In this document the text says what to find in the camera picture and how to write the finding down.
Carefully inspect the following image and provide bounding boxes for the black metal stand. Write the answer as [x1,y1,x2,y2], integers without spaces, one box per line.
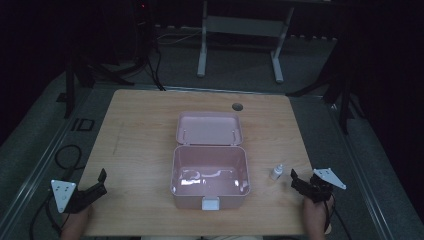
[64,46,135,120]
[285,36,359,136]

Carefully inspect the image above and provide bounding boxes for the pink plastic box with lid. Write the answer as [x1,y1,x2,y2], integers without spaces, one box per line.
[169,111,251,212]

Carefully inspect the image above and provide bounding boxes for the black hanging cables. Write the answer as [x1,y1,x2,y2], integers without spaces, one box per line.
[145,39,167,92]

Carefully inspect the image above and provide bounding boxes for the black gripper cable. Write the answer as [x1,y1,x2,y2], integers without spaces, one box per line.
[322,195,353,240]
[29,191,69,240]

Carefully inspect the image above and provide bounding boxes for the black looped floor cable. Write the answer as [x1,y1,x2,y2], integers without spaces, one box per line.
[54,144,84,172]

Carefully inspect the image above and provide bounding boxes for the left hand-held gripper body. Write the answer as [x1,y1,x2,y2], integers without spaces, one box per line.
[50,180,96,215]

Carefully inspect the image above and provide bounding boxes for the white floor cable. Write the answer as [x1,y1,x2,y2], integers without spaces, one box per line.
[155,29,203,46]

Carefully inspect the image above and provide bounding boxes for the person's left hand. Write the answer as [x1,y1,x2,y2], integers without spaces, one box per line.
[61,205,93,232]

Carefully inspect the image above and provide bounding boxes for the white metal desk frame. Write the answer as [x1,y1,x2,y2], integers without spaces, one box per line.
[196,0,296,85]

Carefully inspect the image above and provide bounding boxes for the small white dropper bottle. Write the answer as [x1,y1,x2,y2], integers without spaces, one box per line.
[269,163,285,182]

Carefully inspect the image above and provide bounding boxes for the person's right hand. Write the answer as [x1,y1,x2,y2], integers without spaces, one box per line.
[302,195,336,227]

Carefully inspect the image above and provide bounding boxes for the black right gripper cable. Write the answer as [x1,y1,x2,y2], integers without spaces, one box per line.
[322,195,353,240]

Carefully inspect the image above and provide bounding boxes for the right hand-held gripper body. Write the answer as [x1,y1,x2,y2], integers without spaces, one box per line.
[304,167,347,204]

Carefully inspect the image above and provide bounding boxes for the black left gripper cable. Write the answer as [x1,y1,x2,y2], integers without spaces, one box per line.
[29,191,69,240]

